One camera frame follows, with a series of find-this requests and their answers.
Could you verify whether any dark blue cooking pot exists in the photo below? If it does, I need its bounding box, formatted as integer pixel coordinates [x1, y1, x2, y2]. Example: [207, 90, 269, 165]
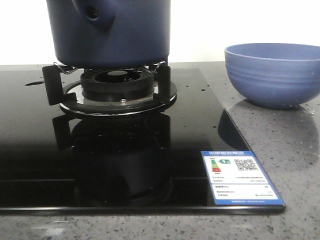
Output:
[46, 0, 171, 69]

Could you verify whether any blue energy label sticker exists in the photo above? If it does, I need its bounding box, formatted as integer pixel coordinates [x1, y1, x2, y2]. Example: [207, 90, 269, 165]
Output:
[201, 150, 285, 206]

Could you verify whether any black gas burner head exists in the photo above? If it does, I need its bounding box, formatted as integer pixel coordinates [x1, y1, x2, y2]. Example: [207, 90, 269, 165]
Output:
[80, 68, 154, 102]

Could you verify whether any silver wire trivet ring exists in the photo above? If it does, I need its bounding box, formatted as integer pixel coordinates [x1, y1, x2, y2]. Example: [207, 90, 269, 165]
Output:
[52, 60, 167, 76]

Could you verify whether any black pan support grate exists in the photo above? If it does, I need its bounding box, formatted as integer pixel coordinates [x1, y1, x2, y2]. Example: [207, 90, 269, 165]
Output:
[42, 62, 177, 117]

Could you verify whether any light blue ribbed bowl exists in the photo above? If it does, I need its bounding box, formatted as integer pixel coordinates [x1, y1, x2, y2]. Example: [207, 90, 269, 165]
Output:
[224, 43, 320, 109]

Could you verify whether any black glass gas hob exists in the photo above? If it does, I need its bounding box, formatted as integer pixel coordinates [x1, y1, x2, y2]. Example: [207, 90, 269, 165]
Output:
[0, 69, 286, 215]

